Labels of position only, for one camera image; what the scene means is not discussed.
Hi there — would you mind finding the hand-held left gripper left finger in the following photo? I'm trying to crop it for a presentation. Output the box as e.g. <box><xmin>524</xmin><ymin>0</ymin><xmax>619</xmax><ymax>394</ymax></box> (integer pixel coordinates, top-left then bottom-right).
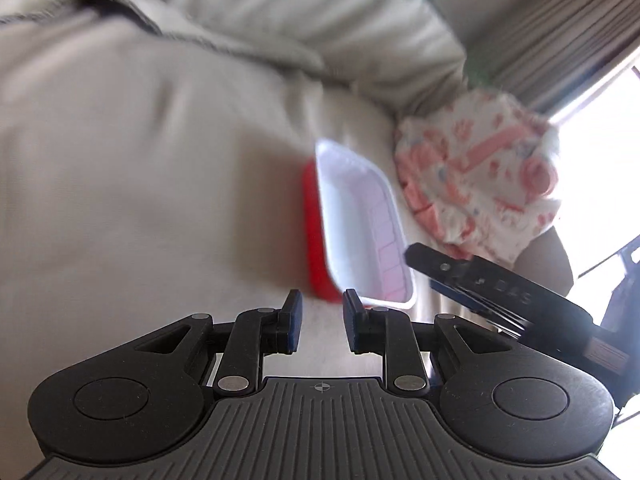
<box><xmin>131</xmin><ymin>288</ymin><xmax>305</xmax><ymax>396</ymax></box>

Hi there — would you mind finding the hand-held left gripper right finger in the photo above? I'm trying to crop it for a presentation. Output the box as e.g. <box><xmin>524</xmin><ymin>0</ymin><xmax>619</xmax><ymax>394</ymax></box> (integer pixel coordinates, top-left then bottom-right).
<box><xmin>342</xmin><ymin>288</ymin><xmax>507</xmax><ymax>394</ymax></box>

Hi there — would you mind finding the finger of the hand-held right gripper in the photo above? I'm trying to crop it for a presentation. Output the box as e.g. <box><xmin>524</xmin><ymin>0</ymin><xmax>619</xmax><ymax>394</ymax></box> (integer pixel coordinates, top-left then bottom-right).
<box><xmin>404</xmin><ymin>242</ymin><xmax>595</xmax><ymax>328</ymax></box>
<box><xmin>429</xmin><ymin>280</ymin><xmax>531</xmax><ymax>336</ymax></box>

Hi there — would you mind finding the red plastic tray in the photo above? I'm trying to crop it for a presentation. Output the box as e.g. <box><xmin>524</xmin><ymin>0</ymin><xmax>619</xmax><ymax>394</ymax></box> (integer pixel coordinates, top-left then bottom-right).
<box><xmin>299</xmin><ymin>163</ymin><xmax>342</xmax><ymax>304</ymax></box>

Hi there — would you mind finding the white plastic tray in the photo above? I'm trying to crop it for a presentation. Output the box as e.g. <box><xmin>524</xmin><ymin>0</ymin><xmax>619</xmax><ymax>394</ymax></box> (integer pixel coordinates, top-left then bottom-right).
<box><xmin>314</xmin><ymin>138</ymin><xmax>419</xmax><ymax>310</ymax></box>

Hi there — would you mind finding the pink floral baby garment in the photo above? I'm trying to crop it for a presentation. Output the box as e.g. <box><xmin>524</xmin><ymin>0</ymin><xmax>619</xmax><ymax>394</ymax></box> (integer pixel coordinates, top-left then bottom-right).
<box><xmin>393</xmin><ymin>90</ymin><xmax>564</xmax><ymax>265</ymax></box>

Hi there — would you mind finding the beige sofa cover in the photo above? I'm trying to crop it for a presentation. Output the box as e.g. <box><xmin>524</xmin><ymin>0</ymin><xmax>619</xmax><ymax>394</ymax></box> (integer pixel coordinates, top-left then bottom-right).
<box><xmin>0</xmin><ymin>0</ymin><xmax>576</xmax><ymax>391</ymax></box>

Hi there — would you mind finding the grey curtain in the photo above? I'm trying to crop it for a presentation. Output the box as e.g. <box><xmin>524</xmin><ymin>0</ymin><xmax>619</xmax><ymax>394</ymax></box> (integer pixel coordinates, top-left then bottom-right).
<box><xmin>440</xmin><ymin>0</ymin><xmax>640</xmax><ymax>117</ymax></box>

